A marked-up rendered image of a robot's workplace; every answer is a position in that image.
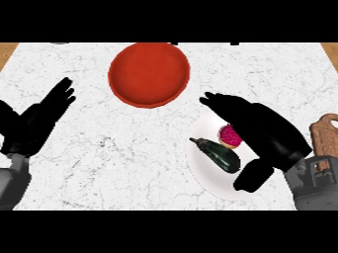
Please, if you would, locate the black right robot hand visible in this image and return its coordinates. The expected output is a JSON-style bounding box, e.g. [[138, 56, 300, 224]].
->
[[198, 91, 314, 194]]

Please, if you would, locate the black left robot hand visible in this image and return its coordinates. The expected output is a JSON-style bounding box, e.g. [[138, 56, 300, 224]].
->
[[0, 77, 77, 158]]

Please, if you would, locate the white plate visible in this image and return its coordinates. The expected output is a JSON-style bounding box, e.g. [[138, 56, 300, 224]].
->
[[184, 113, 269, 202]]

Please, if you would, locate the red bowl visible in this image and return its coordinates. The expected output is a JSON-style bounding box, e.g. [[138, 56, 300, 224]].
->
[[107, 42, 192, 109]]

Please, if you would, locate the dark green eggplant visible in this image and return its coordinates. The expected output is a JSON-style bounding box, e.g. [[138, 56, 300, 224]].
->
[[188, 136, 243, 175]]

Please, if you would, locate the brown wooden cutting board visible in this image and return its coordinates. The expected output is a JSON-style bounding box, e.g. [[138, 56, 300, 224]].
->
[[309, 113, 338, 172]]

